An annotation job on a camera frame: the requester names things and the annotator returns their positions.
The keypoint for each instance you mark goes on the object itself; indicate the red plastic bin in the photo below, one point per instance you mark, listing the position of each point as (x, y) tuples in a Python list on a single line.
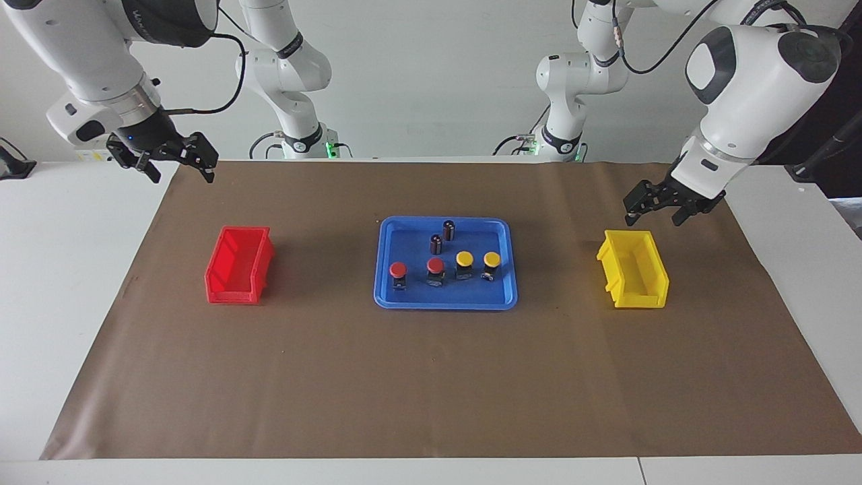
[(222, 286)]

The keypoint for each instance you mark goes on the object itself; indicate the red push button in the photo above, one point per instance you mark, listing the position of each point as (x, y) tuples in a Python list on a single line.
[(398, 270), (435, 265)]

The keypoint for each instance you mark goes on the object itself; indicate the blue plastic tray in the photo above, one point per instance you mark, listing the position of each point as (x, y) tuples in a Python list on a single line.
[(411, 236)]

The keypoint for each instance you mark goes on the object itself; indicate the black stand pole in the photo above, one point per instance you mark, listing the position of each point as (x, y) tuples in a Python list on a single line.
[(825, 151)]

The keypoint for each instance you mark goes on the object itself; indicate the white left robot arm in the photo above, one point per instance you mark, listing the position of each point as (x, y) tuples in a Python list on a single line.
[(754, 74)]

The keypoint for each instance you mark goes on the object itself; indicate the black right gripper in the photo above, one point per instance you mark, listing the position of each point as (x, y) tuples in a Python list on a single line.
[(158, 138)]

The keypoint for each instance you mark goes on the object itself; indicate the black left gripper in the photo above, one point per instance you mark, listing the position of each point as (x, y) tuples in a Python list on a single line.
[(677, 195)]

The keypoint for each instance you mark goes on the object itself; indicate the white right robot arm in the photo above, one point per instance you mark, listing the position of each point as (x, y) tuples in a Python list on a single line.
[(67, 40)]

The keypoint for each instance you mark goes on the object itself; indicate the yellow plastic bin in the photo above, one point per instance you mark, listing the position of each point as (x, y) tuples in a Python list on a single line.
[(656, 286)]

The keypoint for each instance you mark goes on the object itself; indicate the black cylindrical capacitor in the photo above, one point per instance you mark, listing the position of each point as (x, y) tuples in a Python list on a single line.
[(436, 244), (449, 230)]

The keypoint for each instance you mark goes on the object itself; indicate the brown paper table mat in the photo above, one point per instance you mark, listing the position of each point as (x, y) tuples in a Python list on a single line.
[(431, 377)]

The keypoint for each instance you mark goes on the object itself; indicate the white wall power strip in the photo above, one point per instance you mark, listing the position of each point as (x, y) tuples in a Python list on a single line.
[(94, 155)]

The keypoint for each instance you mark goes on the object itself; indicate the black device at table edge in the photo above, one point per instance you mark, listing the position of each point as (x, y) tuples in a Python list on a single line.
[(13, 167)]

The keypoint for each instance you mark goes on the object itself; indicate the yellow push button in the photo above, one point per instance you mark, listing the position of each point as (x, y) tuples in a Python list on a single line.
[(464, 259), (491, 259)]

